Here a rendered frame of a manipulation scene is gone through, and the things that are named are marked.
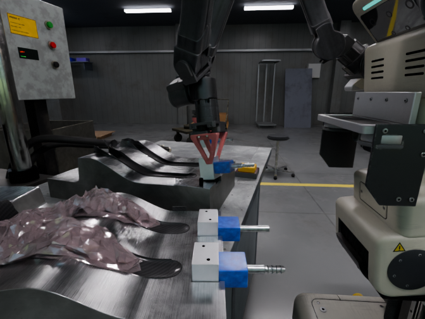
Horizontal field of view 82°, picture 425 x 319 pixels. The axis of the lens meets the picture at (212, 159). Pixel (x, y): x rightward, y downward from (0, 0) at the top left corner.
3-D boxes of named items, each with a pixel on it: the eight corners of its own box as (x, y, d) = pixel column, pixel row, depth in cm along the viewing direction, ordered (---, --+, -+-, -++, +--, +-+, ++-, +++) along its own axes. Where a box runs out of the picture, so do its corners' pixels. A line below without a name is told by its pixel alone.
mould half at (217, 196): (234, 185, 81) (235, 145, 78) (210, 224, 57) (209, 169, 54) (110, 171, 96) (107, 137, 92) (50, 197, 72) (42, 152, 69)
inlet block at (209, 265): (278, 272, 38) (281, 242, 37) (288, 299, 33) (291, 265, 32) (195, 271, 38) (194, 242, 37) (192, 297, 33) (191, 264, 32)
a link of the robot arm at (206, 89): (206, 71, 55) (219, 75, 60) (183, 78, 59) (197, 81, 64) (209, 101, 56) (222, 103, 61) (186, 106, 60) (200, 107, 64)
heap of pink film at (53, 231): (163, 217, 49) (161, 180, 47) (135, 284, 32) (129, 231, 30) (35, 216, 49) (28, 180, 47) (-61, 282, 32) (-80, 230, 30)
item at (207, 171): (257, 174, 60) (255, 152, 60) (253, 177, 56) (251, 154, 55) (207, 176, 65) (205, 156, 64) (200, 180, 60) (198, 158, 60)
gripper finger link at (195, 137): (192, 166, 58) (188, 126, 57) (203, 162, 64) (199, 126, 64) (219, 164, 55) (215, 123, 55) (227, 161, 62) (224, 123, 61)
